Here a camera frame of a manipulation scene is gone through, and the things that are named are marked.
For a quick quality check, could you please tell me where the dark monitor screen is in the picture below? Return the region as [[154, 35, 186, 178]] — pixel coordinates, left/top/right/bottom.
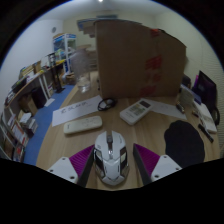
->
[[192, 70, 218, 111]]

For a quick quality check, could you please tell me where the cream flat remote control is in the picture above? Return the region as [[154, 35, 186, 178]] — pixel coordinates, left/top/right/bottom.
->
[[63, 115, 103, 136]]

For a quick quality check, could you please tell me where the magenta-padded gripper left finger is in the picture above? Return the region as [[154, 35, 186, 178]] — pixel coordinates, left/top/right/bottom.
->
[[46, 144, 96, 188]]

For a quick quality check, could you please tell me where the white printed paper sheet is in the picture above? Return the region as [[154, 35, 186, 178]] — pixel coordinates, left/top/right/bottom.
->
[[51, 94, 104, 128]]

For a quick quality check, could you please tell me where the white book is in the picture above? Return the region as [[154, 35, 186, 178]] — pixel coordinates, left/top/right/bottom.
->
[[191, 99, 218, 134]]

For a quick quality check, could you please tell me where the clear plastic bottle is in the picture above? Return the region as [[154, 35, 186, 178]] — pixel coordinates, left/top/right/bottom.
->
[[71, 48, 92, 94]]

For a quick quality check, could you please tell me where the black coiled cable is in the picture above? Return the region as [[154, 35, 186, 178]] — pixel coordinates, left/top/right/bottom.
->
[[97, 97, 118, 112]]

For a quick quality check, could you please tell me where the black mouse pad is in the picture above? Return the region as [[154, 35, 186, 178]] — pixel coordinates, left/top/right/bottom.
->
[[163, 119, 206, 169]]

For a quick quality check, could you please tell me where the black marker pen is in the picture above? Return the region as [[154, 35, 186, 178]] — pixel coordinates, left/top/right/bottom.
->
[[197, 123, 215, 144]]

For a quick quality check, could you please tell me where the wooden shelf unit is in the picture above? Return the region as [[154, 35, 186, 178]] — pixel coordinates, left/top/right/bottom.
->
[[0, 59, 67, 163]]

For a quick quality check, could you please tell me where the small dark brown gadget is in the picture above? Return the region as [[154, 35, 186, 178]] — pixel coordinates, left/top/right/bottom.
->
[[175, 101, 186, 114]]

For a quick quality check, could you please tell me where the white remote with display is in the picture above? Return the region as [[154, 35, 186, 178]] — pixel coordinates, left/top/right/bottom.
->
[[119, 98, 155, 126]]

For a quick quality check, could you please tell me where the large brown cardboard box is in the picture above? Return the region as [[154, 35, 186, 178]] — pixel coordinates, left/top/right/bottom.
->
[[94, 18, 187, 100]]

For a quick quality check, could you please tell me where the blue white display cabinet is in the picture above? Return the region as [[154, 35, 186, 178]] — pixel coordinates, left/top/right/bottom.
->
[[52, 32, 78, 74]]

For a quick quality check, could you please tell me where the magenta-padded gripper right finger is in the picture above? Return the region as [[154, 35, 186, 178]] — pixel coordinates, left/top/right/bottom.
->
[[132, 143, 183, 186]]

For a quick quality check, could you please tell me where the white gaming computer mouse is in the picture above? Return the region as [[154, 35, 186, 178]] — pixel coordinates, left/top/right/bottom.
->
[[93, 130, 130, 187]]

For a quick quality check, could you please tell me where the clear round container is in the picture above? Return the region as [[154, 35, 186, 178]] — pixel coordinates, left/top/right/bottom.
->
[[179, 87, 196, 107]]

